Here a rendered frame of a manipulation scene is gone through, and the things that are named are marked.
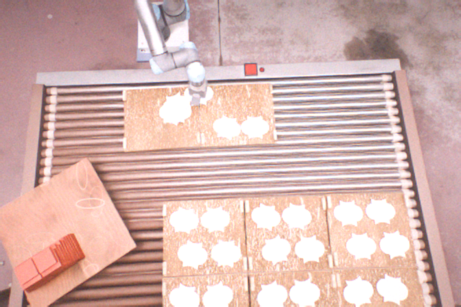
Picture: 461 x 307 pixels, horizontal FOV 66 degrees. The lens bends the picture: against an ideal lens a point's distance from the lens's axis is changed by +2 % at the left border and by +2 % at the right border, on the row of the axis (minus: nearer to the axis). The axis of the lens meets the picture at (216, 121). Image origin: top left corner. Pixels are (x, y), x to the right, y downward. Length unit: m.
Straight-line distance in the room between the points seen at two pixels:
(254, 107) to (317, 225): 0.69
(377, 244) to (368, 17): 2.14
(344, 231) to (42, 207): 1.48
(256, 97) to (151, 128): 0.60
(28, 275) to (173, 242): 0.64
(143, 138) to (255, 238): 0.78
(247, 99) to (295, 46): 1.35
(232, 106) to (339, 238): 0.87
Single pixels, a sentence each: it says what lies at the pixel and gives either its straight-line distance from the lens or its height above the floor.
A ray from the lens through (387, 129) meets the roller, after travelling 2.15.
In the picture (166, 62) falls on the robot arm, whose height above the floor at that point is 1.35.
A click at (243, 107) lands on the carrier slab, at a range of 1.95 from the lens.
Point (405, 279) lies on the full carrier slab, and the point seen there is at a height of 0.94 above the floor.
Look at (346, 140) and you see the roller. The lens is 2.05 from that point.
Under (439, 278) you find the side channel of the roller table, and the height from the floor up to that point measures 0.95.
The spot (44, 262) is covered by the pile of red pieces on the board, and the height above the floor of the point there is 1.31.
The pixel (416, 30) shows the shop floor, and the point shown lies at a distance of 3.67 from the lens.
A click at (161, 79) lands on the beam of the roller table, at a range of 2.04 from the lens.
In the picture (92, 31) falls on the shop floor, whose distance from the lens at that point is 3.37.
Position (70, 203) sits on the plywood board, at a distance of 1.88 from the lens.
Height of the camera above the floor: 2.79
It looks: 75 degrees down
